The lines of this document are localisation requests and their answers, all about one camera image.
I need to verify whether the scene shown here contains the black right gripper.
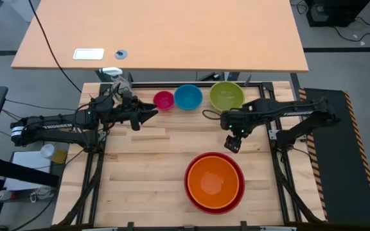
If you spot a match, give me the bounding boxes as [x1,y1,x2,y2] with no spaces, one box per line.
[220,110,254,155]

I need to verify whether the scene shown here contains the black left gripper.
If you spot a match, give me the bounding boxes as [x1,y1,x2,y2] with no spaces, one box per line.
[103,92,159,132]

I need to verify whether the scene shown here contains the small pink bowl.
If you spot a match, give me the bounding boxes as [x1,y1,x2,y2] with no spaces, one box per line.
[152,90,175,112]

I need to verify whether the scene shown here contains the blue bowl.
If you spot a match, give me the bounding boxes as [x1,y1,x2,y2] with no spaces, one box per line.
[173,84,204,111]

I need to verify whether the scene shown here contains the green bowl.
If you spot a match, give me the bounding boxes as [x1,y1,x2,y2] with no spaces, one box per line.
[209,81,246,112]

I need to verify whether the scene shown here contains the orange bowl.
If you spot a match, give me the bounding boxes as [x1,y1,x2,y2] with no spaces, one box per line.
[187,155,240,210]

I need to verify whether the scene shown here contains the large red bowl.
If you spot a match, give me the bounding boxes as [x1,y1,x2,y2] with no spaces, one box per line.
[184,151,246,215]

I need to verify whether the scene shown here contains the clear spray bottle white trigger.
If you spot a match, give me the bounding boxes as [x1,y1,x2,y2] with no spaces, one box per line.
[99,67,133,102]

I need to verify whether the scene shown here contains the black desk foot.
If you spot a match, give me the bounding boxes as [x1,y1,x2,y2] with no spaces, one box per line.
[196,71,241,82]

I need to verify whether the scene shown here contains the light wooden desk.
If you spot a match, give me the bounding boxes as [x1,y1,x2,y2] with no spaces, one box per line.
[10,0,310,73]

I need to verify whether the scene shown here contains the yellow packet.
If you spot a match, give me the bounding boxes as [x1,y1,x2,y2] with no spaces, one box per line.
[51,150,68,165]

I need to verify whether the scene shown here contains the clear plastic cup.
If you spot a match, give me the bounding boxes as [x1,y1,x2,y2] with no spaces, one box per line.
[40,144,56,159]

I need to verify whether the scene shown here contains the black mat hazard stripe edges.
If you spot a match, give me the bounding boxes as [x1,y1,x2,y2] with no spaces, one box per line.
[298,87,370,227]

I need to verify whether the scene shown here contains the white box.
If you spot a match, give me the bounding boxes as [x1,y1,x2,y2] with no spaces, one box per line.
[3,151,61,192]

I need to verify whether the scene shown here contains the black equipment case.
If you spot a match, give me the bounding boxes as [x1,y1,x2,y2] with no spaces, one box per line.
[304,0,370,28]

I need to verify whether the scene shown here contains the black aluminium table frame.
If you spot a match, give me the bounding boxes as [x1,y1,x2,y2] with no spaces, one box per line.
[55,81,326,230]

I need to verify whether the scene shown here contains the long black cable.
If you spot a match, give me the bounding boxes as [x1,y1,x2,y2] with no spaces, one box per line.
[27,0,82,94]

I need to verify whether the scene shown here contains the black floor cable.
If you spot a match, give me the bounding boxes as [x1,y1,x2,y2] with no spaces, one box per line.
[331,15,370,43]

